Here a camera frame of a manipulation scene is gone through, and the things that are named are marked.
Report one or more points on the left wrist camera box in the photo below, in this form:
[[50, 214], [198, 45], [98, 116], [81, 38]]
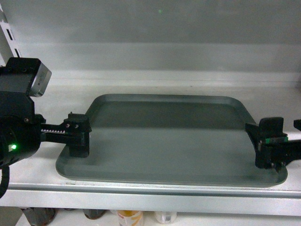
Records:
[[25, 75]]

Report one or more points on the grey rectangular serving tray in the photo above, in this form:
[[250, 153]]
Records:
[[171, 140]]

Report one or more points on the orange juice bottle right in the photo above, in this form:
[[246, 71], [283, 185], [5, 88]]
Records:
[[165, 217]]

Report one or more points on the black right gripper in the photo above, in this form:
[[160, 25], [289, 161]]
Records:
[[271, 145]]

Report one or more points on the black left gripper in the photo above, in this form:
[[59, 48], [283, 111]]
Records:
[[21, 131]]

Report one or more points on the dark soy sauce bottle middle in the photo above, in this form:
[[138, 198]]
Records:
[[93, 214]]

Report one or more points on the perforated shelf upright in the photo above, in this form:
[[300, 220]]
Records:
[[8, 45]]

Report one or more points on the white upper shelf board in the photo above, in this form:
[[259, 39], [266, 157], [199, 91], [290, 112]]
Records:
[[34, 182]]

